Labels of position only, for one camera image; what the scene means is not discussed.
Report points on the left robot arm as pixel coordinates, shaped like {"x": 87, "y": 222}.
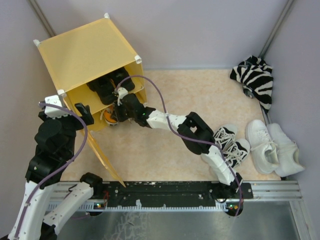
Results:
{"x": 55, "y": 150}

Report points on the yellow cabinet door panel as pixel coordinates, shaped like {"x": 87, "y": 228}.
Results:
{"x": 103, "y": 159}

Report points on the black white sneaker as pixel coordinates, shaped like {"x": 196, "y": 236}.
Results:
{"x": 237, "y": 152}
{"x": 225, "y": 135}

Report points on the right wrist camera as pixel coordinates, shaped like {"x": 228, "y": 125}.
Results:
{"x": 120, "y": 92}

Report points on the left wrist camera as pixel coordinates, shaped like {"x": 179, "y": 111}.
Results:
{"x": 54, "y": 107}

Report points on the yellow shoe cabinet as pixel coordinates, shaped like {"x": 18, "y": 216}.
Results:
{"x": 76, "y": 57}

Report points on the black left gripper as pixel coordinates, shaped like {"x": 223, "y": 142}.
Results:
{"x": 86, "y": 116}

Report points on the zebra striped cloth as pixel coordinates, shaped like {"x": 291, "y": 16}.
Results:
{"x": 255, "y": 76}

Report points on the orange sneaker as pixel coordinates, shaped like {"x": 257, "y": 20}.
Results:
{"x": 106, "y": 115}

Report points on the black shoe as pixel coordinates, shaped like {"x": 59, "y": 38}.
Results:
{"x": 118, "y": 75}
{"x": 104, "y": 89}

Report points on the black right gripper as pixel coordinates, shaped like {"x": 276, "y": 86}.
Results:
{"x": 117, "y": 113}

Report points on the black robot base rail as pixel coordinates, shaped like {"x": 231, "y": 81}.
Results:
{"x": 167, "y": 196}

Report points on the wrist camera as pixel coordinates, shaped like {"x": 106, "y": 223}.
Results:
{"x": 120, "y": 92}
{"x": 54, "y": 107}

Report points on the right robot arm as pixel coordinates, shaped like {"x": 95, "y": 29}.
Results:
{"x": 197, "y": 136}

